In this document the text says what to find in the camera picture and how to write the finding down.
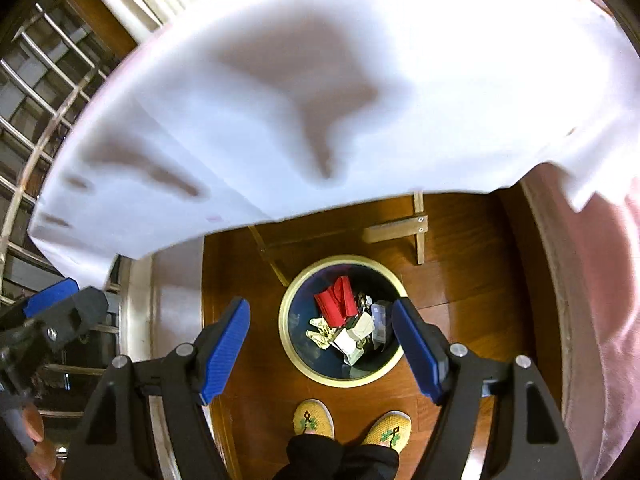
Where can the finger of the blue pad left gripper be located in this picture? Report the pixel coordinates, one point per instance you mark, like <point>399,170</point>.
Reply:
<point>50,296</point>

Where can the person's left hand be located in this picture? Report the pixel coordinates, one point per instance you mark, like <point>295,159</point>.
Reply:
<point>42,458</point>

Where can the red envelope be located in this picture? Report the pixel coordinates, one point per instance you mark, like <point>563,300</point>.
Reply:
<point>337,303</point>

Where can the purple white carton box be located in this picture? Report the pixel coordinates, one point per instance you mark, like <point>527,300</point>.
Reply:
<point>380,312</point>

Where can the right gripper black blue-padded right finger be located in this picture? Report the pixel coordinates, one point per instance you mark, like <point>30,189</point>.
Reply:
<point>527,438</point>

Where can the cartoon print bed sheet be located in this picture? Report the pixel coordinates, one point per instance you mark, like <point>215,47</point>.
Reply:
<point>239,112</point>

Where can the right yellow slipper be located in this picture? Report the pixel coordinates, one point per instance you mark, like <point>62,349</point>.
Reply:
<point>392,430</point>

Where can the left yellow slipper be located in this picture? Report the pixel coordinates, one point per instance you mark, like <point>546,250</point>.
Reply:
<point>313,417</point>

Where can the yellow slipper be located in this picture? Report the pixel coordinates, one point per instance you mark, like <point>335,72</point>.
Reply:
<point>313,417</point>
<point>392,430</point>

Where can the round trash bin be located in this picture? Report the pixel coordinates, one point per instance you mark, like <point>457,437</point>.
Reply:
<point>339,357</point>

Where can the metal window grille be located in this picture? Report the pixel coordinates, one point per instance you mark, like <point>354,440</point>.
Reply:
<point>53,68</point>

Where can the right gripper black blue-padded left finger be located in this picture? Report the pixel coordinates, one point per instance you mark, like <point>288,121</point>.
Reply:
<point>115,437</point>

